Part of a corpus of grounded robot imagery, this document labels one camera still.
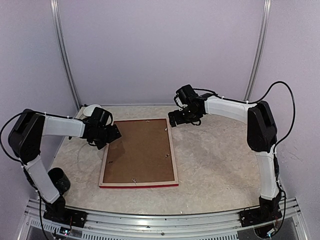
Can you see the wooden red picture frame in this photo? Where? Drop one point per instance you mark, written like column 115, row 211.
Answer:
column 176, row 175

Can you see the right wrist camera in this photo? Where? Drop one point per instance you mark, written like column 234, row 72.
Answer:
column 184, row 96

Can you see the brown cardboard backing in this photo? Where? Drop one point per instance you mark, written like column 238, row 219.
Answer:
column 140, row 152

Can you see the black cylindrical cup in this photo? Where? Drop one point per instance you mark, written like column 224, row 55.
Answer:
column 59, row 180

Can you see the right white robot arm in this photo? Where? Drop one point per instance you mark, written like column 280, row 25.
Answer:
column 260, row 126

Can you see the left aluminium post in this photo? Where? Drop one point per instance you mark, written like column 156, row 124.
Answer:
column 54, row 4

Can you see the right aluminium post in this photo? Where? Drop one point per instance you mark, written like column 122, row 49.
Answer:
column 259, row 49

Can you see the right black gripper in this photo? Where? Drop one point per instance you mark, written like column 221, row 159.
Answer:
column 178, row 120

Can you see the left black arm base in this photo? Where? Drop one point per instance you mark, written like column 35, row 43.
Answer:
column 59, row 213

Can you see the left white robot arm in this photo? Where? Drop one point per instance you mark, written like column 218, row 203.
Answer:
column 25, row 140

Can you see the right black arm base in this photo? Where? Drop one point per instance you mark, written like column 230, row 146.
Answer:
column 268, row 210

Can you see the orange white bowl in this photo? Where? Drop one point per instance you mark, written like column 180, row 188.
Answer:
column 88, row 110

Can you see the aluminium front rail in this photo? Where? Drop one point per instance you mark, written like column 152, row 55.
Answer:
column 102, row 225

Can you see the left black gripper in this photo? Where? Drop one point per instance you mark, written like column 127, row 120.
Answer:
column 114, row 134

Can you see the aluminium post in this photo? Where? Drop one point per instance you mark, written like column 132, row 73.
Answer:
column 259, row 49
column 54, row 4

